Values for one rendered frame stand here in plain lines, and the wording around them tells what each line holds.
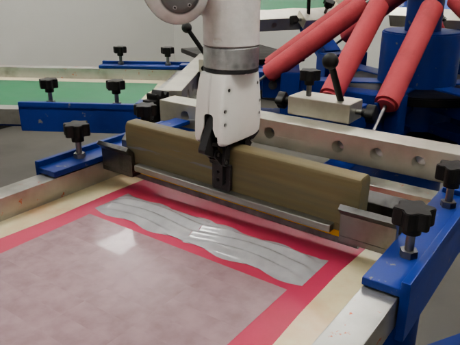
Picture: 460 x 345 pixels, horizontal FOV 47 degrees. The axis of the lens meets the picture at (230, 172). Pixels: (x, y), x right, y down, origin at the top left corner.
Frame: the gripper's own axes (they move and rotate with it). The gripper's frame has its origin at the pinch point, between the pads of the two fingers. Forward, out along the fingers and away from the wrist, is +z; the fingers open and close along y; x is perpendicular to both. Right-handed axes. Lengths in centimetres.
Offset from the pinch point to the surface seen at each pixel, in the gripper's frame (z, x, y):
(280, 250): 6.0, 12.4, 6.0
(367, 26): -16, -5, -59
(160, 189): 6.6, -14.4, -0.3
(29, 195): 4.4, -25.1, 16.9
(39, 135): 103, -334, -189
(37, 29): 22, -380, -231
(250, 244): 5.6, 8.8, 7.4
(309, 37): -12, -21, -63
